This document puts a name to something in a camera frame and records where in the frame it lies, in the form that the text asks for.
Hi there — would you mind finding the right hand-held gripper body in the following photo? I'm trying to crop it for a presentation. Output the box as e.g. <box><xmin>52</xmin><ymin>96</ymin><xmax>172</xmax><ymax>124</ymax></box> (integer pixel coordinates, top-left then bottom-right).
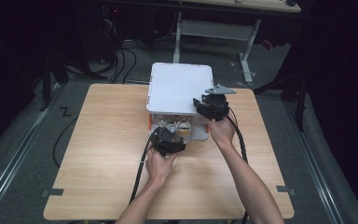
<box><xmin>200</xmin><ymin>83</ymin><xmax>238</xmax><ymax>123</ymax></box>

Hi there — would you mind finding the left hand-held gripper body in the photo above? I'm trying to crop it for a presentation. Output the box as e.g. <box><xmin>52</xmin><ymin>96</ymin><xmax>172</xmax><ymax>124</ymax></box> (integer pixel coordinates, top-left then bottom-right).
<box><xmin>150</xmin><ymin>120</ymin><xmax>188</xmax><ymax>158</ymax></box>

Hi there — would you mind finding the white plastic shoe box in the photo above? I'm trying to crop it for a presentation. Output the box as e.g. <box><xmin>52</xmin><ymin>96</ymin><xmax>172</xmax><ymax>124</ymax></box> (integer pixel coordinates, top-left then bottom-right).
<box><xmin>145</xmin><ymin>62</ymin><xmax>215</xmax><ymax>143</ymax></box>

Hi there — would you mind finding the person's right hand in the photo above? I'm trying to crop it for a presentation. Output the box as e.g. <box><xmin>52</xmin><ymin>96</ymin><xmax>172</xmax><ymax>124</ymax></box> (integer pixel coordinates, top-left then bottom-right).
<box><xmin>207</xmin><ymin>116</ymin><xmax>237</xmax><ymax>150</ymax></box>

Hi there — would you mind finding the person's left hand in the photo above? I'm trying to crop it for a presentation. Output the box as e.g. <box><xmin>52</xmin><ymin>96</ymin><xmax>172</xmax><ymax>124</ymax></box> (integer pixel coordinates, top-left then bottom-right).
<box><xmin>145</xmin><ymin>148</ymin><xmax>179</xmax><ymax>188</ymax></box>

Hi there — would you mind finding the black metal stand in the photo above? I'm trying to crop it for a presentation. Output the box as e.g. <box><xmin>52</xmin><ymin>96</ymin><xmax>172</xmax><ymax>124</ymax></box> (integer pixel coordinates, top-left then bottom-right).
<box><xmin>38</xmin><ymin>50</ymin><xmax>71</xmax><ymax>113</ymax></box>
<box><xmin>253</xmin><ymin>69</ymin><xmax>310</xmax><ymax>132</ymax></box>

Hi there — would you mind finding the grey tape piece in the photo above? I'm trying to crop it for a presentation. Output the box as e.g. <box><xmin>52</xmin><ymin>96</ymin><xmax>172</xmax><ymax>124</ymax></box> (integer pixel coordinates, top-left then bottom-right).
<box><xmin>41</xmin><ymin>188</ymin><xmax>65</xmax><ymax>198</ymax></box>
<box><xmin>275</xmin><ymin>185</ymin><xmax>296</xmax><ymax>197</ymax></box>

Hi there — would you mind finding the left hand-held gripper cable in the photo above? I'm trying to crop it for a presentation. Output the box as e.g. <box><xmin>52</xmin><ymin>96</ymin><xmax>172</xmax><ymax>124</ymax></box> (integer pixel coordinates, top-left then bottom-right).
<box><xmin>129</xmin><ymin>129</ymin><xmax>159</xmax><ymax>204</ymax></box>

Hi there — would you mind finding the hand-held gripper cable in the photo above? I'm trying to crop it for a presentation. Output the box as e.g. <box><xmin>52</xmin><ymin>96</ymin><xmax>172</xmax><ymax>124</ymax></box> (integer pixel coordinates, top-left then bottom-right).
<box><xmin>225</xmin><ymin>105</ymin><xmax>250</xmax><ymax>224</ymax></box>
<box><xmin>129</xmin><ymin>129</ymin><xmax>159</xmax><ymax>204</ymax></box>

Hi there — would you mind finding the right hand-held gripper cable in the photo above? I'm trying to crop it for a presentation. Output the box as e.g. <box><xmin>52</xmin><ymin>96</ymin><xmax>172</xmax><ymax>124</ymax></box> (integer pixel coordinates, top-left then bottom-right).
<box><xmin>225</xmin><ymin>105</ymin><xmax>250</xmax><ymax>224</ymax></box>

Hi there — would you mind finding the white table frame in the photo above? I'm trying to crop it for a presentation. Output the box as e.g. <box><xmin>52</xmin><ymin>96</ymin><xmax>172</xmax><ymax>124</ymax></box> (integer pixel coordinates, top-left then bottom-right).
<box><xmin>171</xmin><ymin>0</ymin><xmax>302</xmax><ymax>86</ymax></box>

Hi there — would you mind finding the bundle of black floor cables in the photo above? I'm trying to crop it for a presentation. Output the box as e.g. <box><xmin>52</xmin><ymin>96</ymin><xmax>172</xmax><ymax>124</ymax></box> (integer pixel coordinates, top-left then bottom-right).
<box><xmin>96</xmin><ymin>17</ymin><xmax>138</xmax><ymax>85</ymax></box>

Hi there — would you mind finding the thin black floor cable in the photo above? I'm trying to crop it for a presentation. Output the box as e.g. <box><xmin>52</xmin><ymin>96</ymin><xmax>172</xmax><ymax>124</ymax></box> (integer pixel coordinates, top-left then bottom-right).
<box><xmin>51</xmin><ymin>115</ymin><xmax>79</xmax><ymax>169</ymax></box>

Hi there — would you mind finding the metal floor rail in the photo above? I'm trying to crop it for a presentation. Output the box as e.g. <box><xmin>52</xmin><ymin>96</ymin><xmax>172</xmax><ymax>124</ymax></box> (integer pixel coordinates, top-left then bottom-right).
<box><xmin>0</xmin><ymin>82</ymin><xmax>63</xmax><ymax>218</ymax></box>
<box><xmin>283</xmin><ymin>101</ymin><xmax>344</xmax><ymax>224</ymax></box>

